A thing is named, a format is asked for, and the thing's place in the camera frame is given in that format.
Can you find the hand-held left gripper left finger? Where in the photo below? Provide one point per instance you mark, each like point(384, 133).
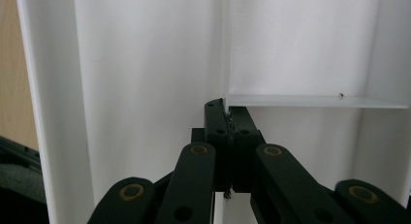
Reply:
point(219, 133)

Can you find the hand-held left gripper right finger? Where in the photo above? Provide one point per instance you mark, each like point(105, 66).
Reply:
point(245, 136)

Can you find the white divided tray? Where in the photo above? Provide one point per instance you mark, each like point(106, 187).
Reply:
point(145, 56)

